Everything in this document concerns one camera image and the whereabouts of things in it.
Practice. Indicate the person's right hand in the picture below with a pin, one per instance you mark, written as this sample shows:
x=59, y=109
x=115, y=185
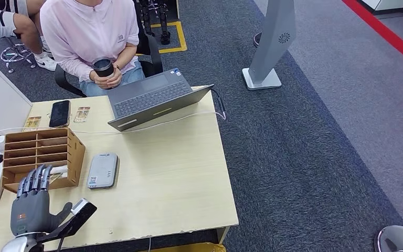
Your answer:
x=97, y=80

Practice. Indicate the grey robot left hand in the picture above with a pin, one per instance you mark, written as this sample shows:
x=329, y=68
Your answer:
x=31, y=212

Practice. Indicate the person's left hand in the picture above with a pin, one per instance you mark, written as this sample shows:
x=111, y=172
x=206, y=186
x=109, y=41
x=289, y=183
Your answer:
x=115, y=77

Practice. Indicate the black steel tumbler cup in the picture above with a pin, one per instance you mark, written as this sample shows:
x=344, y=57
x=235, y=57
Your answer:
x=103, y=66

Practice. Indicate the wooden card organizer box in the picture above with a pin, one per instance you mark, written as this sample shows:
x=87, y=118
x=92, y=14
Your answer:
x=74, y=156

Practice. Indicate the grey card reader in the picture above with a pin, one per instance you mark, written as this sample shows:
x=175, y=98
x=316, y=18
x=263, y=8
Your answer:
x=103, y=170

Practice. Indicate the grey open laptop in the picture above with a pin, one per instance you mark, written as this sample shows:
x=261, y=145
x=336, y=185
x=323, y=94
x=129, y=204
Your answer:
x=146, y=94

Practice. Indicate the black office chair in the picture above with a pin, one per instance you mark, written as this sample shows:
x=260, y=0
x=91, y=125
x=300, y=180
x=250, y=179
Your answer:
x=153, y=55

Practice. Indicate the black smartphone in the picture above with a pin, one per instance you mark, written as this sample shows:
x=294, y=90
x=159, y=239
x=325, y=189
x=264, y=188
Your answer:
x=59, y=114

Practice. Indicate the white paper roll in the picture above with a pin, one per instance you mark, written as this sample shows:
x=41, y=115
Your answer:
x=60, y=169

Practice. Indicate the chrome stool base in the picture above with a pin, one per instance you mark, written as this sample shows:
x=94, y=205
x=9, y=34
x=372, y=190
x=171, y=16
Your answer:
x=13, y=55

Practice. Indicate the white box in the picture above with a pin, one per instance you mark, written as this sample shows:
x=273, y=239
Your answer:
x=0, y=94

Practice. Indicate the round black base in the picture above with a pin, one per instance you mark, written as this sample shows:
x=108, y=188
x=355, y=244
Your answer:
x=256, y=40

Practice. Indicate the grey kiosk stand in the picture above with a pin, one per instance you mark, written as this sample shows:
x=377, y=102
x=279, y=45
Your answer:
x=271, y=41

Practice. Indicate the yellow object under table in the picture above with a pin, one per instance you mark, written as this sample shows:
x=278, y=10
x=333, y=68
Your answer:
x=194, y=248

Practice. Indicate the white cabinet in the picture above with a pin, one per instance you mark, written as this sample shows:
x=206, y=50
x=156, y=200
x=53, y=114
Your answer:
x=385, y=4

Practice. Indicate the pale wrist camera on bracket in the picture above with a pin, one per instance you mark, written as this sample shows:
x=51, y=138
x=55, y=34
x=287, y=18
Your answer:
x=83, y=210

